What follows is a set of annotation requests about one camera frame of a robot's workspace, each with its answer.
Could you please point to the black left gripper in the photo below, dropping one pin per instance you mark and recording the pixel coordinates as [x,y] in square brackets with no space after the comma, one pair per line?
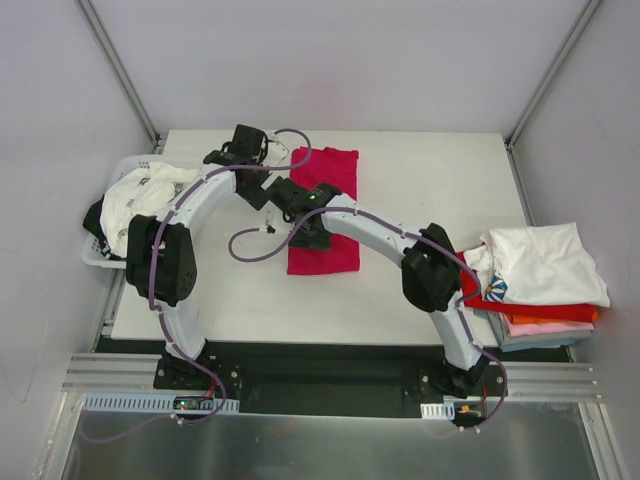
[259,197]

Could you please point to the white slotted cable duct left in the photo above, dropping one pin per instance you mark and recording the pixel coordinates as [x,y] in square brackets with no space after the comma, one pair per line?
[158,403]

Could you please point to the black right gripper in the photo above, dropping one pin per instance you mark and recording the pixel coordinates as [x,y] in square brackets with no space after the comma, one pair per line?
[310,237]

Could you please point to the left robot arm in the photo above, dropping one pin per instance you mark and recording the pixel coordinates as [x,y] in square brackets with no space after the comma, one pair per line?
[161,262]

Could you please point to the white folded t-shirt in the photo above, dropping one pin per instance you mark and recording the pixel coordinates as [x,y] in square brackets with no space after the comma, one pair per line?
[562,240]

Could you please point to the black garment in basket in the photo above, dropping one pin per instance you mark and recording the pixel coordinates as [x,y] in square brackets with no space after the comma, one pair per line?
[91,222]

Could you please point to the aluminium frame post left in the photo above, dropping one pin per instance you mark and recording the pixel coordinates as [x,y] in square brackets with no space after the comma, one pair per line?
[106,45]

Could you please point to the aluminium frame post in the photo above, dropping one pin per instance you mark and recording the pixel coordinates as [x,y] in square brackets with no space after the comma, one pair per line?
[106,45]
[569,43]

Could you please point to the red folded t-shirt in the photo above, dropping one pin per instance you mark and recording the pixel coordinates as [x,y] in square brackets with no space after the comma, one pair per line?
[475,290]

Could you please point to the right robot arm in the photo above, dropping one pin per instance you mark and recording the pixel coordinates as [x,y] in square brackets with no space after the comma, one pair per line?
[430,270]

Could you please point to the white floral print t-shirt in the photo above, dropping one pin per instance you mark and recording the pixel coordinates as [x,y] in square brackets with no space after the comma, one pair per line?
[144,191]

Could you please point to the white slotted cable duct right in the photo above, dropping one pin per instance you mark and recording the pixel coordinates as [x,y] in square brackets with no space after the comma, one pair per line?
[438,411]

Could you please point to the white slotted cable duct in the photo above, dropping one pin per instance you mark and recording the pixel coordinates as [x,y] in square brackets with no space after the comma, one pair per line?
[158,403]
[438,411]

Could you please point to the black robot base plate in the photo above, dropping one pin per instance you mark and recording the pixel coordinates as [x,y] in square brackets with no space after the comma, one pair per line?
[329,379]

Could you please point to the grey folded t-shirt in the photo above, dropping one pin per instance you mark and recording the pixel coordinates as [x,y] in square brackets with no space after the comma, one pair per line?
[510,345]

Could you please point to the aluminium front rail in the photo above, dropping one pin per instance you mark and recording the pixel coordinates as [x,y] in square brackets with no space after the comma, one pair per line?
[526,381]

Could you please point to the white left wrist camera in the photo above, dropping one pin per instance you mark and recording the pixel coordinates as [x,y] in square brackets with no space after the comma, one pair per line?
[278,152]

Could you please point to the pink folded t-shirt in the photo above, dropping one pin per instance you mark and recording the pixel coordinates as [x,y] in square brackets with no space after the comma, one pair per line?
[547,331]

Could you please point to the aluminium frame post right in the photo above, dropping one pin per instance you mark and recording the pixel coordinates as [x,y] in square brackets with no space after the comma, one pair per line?
[569,43]

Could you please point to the magenta t-shirt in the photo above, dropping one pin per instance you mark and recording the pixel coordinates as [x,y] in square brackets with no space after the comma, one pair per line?
[339,169]

